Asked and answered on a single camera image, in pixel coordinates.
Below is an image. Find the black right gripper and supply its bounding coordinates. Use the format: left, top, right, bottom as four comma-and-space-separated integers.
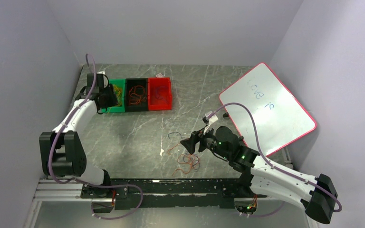
181, 123, 231, 160

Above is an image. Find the orange thin cable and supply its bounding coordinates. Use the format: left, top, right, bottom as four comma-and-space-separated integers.
166, 140, 201, 177
128, 85, 147, 106

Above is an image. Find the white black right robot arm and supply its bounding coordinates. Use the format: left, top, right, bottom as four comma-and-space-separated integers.
180, 126, 338, 224

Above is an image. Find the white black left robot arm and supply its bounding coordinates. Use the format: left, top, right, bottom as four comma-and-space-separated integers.
39, 71, 119, 198

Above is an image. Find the green plastic bin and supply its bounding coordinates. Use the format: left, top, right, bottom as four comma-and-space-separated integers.
101, 78, 125, 113

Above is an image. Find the black plastic bin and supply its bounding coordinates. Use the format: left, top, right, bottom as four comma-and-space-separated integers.
124, 78, 149, 112

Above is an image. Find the red plastic bin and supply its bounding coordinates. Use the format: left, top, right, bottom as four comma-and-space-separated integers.
148, 77, 173, 111

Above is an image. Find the small red white box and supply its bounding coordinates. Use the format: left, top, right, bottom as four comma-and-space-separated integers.
155, 73, 164, 78

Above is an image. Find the pink framed whiteboard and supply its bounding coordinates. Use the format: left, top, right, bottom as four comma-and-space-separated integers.
219, 62, 317, 156

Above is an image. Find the yellow cable in green bin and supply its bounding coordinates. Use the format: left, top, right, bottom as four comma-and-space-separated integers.
113, 85, 125, 106

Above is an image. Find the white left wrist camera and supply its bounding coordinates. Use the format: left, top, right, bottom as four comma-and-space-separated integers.
96, 73, 108, 87

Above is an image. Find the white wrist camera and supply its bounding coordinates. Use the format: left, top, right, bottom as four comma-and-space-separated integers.
202, 111, 219, 134
96, 73, 108, 87

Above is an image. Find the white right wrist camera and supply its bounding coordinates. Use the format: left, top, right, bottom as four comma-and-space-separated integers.
202, 111, 219, 134

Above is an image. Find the purple right arm hose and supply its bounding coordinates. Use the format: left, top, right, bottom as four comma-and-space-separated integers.
202, 102, 343, 219

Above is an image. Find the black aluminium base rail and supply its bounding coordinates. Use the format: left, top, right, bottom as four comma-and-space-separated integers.
33, 179, 268, 211

